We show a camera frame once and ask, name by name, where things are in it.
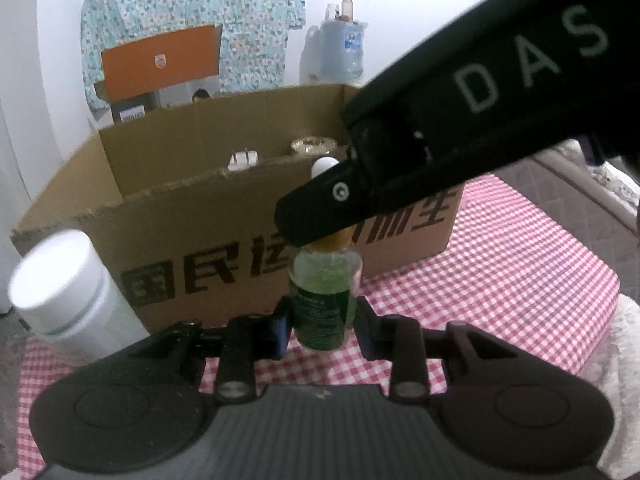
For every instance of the white curtain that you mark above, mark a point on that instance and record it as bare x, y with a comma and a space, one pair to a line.
30, 110

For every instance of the white fleece bedding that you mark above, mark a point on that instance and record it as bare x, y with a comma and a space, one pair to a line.
625, 360

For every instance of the dark blue product box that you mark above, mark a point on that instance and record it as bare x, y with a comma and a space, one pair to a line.
132, 112

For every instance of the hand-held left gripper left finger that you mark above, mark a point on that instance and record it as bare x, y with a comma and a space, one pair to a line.
281, 325

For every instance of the dark jar with gold lid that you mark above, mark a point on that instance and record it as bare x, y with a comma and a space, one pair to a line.
312, 145

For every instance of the orange box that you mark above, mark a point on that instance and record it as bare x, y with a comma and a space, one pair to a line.
160, 65

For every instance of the white box with portrait print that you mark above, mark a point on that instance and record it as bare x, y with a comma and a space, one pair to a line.
200, 95

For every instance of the white plush blanket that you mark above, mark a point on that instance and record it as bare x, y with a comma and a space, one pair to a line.
567, 147

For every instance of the green dropper bottle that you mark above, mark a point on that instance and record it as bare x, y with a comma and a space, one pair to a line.
320, 300

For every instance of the grey sofa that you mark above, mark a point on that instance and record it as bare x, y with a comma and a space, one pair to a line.
575, 185

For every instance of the pink checkered tablecloth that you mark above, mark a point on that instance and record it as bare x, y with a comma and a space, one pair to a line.
475, 285

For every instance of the white pill bottle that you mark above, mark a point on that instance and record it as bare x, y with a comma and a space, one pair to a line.
65, 285

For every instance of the white charger plug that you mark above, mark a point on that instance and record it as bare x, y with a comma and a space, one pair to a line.
242, 162

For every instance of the blue water jug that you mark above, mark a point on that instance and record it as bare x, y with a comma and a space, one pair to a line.
340, 50

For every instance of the brown cardboard box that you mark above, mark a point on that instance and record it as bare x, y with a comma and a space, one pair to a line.
200, 220

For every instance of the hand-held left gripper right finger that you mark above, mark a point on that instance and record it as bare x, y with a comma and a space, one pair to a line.
364, 330

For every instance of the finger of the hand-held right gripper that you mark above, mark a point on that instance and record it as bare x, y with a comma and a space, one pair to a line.
325, 205

